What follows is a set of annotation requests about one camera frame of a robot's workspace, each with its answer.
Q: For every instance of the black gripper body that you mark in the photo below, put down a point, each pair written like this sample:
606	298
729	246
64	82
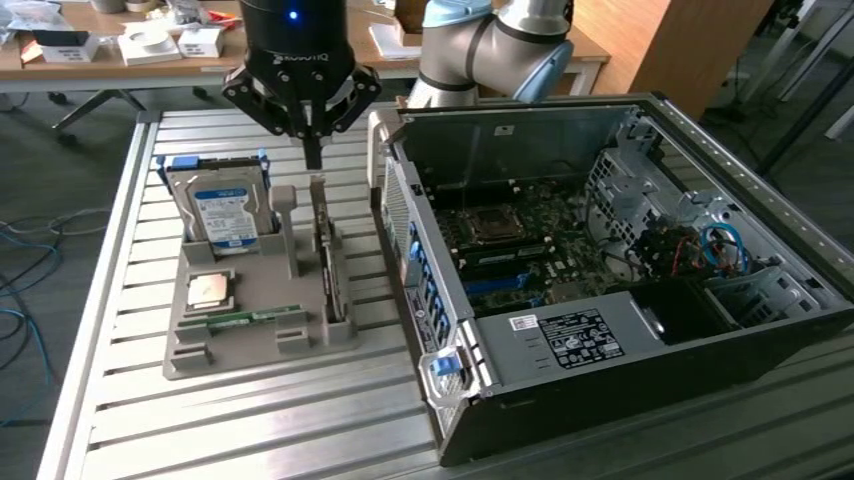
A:
296	40

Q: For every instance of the graphics card with metal bracket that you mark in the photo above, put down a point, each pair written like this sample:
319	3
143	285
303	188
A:
330	260

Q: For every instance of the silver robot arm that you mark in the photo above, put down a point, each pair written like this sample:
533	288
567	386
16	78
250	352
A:
454	50

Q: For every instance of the wooden desk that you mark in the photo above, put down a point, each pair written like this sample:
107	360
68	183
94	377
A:
200	70

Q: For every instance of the white paper sheet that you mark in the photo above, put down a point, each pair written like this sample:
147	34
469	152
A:
390	42

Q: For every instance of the orange tool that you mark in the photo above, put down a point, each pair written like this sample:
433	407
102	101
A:
223	17

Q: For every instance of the small white box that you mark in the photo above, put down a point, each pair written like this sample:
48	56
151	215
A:
200	42

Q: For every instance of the cardboard box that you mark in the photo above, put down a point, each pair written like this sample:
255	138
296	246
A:
409	15

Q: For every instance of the white box with tape roll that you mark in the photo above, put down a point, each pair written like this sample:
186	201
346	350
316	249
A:
148	45

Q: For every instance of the hard disk in blue carrier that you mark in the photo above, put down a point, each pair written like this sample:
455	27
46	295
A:
223	210

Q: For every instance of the rear fan grille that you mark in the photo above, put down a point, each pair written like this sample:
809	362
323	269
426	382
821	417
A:
403	220

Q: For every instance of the grey cup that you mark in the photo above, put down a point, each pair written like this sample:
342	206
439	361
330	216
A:
107	5

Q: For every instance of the white box with black top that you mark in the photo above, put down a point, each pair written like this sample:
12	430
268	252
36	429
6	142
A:
67	50

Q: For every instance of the CPU socket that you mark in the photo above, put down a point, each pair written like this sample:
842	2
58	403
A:
494	222

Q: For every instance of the dark installed RAM stick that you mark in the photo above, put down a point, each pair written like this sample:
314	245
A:
501	252

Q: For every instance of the CPU chip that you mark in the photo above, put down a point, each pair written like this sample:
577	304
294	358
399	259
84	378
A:
207	290

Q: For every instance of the blue expansion slot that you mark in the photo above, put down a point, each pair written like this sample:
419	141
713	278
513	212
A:
497	286

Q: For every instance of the green RAM stick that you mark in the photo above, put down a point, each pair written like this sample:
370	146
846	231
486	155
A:
247	317

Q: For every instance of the perforated silver disk bay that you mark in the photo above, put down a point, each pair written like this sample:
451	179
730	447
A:
627	200

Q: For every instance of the green motherboard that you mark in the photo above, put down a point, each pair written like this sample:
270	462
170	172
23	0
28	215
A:
574	260

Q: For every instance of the wooden cabinet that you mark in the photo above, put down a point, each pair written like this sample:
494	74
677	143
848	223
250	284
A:
667	50

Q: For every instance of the grey parts rack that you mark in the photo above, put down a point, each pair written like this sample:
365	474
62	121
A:
267	350

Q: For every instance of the blue case latch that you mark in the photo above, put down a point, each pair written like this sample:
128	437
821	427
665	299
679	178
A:
446	364

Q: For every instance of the grey power supply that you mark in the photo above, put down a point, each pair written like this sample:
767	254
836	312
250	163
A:
574	340

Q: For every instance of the black fan shroud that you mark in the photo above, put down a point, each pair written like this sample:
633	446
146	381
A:
681	310

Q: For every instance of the open black PC case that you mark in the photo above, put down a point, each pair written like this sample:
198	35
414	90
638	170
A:
601	400

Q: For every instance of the small silver disk bay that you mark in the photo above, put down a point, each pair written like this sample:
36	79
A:
761	295

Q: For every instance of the black desk leg frame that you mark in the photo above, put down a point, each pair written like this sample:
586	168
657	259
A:
94	107

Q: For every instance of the black metal post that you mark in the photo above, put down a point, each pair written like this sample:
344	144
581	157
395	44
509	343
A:
808	112

